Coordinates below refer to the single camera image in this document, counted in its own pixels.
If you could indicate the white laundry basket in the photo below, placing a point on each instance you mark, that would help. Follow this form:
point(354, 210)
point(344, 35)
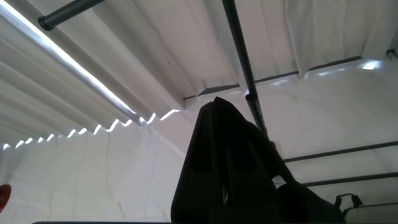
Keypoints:
point(373, 214)

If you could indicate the black clothes rack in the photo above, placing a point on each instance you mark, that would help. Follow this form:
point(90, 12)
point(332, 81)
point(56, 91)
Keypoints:
point(242, 56)

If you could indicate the white curtain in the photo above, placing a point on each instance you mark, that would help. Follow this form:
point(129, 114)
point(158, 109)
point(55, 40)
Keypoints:
point(140, 46)

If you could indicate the black garment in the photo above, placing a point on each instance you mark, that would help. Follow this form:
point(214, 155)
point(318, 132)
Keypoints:
point(298, 199)

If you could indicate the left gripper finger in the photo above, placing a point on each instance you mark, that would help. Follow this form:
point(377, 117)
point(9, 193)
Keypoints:
point(192, 186)

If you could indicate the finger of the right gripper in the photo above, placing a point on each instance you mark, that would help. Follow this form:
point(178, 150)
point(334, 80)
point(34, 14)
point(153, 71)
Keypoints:
point(248, 199)

